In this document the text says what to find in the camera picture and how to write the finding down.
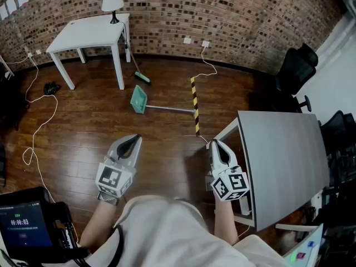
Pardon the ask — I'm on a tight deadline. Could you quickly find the black tablet mount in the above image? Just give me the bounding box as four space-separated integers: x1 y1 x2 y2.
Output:
41 201 90 267

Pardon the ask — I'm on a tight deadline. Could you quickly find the black plastic bag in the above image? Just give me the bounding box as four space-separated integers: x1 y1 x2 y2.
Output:
43 81 62 96

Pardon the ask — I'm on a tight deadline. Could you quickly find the green long-handled dustpan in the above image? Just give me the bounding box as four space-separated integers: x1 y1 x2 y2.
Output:
130 85 197 119

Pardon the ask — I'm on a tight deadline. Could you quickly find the black office chair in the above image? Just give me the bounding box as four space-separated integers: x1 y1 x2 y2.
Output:
274 42 319 113
319 110 356 157

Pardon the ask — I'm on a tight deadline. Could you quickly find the green broom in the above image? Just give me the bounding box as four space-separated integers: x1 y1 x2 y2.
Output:
122 32 152 86

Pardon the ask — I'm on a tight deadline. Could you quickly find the black lamp cord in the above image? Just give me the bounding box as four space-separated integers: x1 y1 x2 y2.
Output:
116 21 132 51

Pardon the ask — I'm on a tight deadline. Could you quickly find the person's white shirt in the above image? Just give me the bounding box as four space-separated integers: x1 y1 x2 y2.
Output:
77 195 291 267

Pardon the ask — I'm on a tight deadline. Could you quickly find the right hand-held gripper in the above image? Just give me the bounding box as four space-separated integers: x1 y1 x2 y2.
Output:
205 139 250 202

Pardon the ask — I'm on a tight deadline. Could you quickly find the black tablet with screen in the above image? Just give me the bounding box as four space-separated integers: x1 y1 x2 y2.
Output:
0 186 70 264

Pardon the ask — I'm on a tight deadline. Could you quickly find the long white looped cable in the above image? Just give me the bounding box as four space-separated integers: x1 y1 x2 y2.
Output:
5 55 59 203

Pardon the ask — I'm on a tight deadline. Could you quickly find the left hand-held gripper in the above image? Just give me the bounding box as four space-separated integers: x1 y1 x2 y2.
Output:
95 134 143 206

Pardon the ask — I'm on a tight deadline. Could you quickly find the person's left forearm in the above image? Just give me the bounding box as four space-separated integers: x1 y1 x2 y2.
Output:
79 200 118 248

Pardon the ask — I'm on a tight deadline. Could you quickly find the white table lamp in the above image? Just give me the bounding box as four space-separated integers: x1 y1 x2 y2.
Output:
101 0 125 24

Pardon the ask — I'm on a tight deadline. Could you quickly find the grey desk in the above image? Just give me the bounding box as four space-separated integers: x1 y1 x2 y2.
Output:
214 110 330 233

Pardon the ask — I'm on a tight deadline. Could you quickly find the person's right forearm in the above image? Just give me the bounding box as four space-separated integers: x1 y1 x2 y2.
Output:
213 199 240 245

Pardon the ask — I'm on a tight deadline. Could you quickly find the white square table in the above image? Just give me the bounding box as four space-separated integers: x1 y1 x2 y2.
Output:
46 13 131 91

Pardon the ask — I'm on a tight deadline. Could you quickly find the black body-worn cable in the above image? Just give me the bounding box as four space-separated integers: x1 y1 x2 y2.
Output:
110 224 125 267

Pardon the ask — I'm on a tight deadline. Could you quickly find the white cable from wall socket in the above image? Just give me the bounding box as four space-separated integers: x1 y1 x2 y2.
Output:
193 45 218 145

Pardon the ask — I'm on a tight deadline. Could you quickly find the white desk with small items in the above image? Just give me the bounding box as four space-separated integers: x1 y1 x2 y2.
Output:
275 222 325 267

